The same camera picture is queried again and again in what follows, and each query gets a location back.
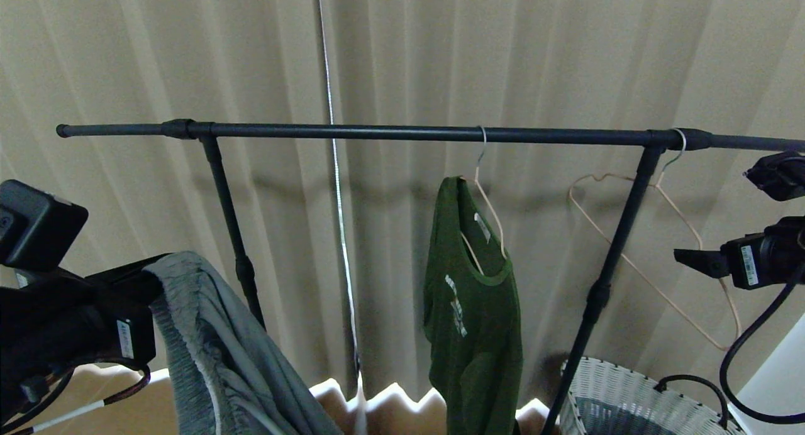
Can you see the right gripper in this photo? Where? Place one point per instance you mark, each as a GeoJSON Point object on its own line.
{"type": "Point", "coordinates": [773, 259]}

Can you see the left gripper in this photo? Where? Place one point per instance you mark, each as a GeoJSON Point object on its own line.
{"type": "Point", "coordinates": [75, 328]}

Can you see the pink clothes hanger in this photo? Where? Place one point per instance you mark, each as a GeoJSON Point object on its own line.
{"type": "Point", "coordinates": [483, 146]}
{"type": "Point", "coordinates": [679, 212]}

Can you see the pale grey garment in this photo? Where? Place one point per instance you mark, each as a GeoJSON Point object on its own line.
{"type": "Point", "coordinates": [207, 347]}

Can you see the green printed shirt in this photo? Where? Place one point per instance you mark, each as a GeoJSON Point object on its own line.
{"type": "Point", "coordinates": [471, 334]}

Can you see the white laundry basket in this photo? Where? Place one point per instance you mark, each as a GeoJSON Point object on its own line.
{"type": "Point", "coordinates": [604, 391]}

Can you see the black clothes rack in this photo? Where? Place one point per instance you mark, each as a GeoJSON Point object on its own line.
{"type": "Point", "coordinates": [377, 132]}

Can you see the beige curtain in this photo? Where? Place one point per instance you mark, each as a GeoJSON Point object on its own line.
{"type": "Point", "coordinates": [157, 45]}

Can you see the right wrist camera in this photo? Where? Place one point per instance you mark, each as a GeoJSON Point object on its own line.
{"type": "Point", "coordinates": [780, 174]}

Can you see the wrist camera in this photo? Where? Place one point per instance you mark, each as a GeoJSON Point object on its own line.
{"type": "Point", "coordinates": [38, 227]}
{"type": "Point", "coordinates": [780, 174]}

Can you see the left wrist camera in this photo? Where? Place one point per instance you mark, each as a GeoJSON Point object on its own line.
{"type": "Point", "coordinates": [38, 227]}

